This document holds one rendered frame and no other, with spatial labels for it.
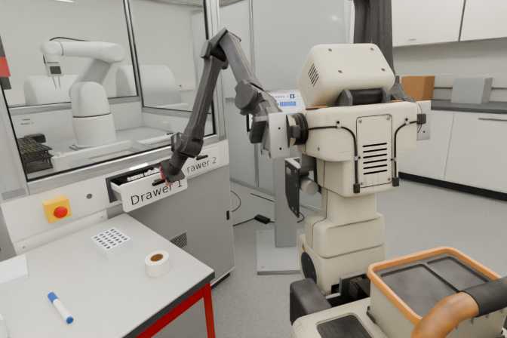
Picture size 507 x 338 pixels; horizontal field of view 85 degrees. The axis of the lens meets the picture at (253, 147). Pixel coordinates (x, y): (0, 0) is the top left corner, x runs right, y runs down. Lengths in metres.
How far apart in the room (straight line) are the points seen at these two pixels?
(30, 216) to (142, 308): 0.59
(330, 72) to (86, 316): 0.84
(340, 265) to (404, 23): 3.39
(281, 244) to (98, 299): 1.53
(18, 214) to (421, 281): 1.19
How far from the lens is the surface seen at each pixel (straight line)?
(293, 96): 1.90
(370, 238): 0.92
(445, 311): 0.53
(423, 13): 3.93
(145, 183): 1.21
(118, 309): 0.88
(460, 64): 4.17
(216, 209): 1.70
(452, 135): 3.53
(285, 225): 2.14
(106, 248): 1.07
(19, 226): 1.27
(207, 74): 1.08
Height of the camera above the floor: 1.33
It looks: 15 degrees down
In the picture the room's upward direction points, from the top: 2 degrees counter-clockwise
